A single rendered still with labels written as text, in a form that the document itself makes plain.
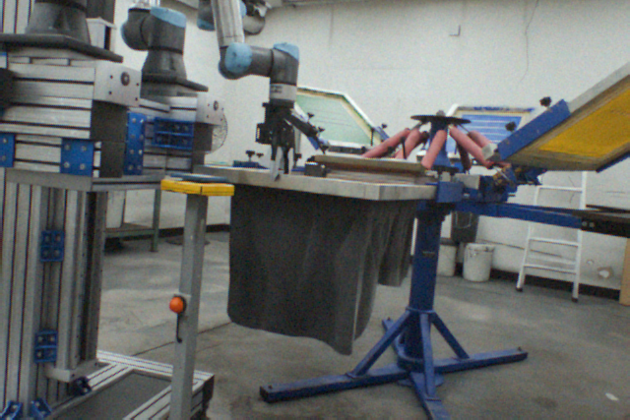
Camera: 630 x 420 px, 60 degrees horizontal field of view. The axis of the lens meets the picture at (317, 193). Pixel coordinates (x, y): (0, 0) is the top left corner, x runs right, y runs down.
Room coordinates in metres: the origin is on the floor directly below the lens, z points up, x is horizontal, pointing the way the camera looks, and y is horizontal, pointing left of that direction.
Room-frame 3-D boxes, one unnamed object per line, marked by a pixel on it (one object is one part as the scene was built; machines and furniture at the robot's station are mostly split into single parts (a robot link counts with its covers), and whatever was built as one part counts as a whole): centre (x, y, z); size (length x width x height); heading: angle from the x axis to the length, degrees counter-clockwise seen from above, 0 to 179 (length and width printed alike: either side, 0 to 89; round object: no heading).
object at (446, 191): (1.88, -0.44, 0.97); 0.30 x 0.05 x 0.07; 152
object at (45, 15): (1.36, 0.67, 1.31); 0.15 x 0.15 x 0.10
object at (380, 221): (1.65, -0.23, 0.74); 0.46 x 0.04 x 0.42; 152
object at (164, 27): (1.84, 0.55, 1.42); 0.13 x 0.12 x 0.14; 51
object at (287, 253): (1.54, 0.06, 0.74); 0.45 x 0.03 x 0.43; 62
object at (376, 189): (1.80, -0.08, 0.97); 0.79 x 0.58 x 0.04; 152
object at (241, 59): (1.45, 0.22, 1.28); 0.11 x 0.11 x 0.08; 26
